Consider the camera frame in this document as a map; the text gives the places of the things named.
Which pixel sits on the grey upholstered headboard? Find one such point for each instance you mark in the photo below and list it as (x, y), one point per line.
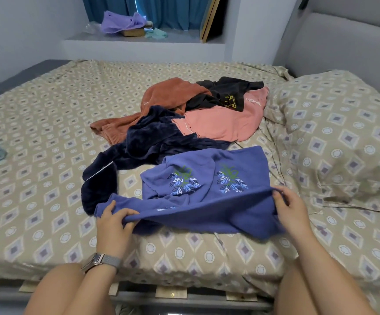
(351, 39)

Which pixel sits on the rust brown garment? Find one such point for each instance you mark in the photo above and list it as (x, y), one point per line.
(163, 101)

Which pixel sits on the blue curtain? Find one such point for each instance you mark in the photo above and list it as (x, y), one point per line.
(170, 9)

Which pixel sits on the person's left leg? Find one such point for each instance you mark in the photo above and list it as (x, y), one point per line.
(52, 292)

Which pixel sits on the person's left forearm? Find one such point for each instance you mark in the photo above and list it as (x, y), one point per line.
(88, 292)

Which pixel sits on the teal small item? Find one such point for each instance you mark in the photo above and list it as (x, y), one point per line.
(155, 33)

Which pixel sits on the purple-blue garment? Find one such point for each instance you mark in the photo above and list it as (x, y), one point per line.
(203, 193)

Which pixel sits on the black garment yellow print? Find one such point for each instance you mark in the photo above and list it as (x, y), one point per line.
(229, 92)

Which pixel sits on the bed with patterned beige sheet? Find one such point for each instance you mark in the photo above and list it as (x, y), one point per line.
(32, 173)

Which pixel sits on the purple cloth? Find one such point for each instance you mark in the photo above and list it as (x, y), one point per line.
(121, 23)

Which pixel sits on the navy velvet garment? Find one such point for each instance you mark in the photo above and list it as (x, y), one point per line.
(150, 144)

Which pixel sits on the grey band wristwatch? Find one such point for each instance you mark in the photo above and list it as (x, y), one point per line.
(101, 260)

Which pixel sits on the leaning wooden picture frames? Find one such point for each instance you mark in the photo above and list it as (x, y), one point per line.
(211, 17)

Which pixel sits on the small wooden box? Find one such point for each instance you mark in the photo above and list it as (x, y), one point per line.
(133, 32)

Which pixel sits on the person's right hand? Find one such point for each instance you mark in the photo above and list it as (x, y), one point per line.
(290, 213)

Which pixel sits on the clear plastic bag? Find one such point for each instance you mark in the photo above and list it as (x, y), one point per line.
(91, 28)

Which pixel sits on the person's left hand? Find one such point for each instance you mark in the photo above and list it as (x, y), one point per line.
(114, 233)

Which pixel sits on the pink shirt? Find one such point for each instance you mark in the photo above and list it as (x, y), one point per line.
(226, 121)

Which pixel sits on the patterned beige pillow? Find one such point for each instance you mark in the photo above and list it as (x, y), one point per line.
(344, 134)

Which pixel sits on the person's right forearm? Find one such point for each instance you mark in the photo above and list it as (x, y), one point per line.
(328, 278)

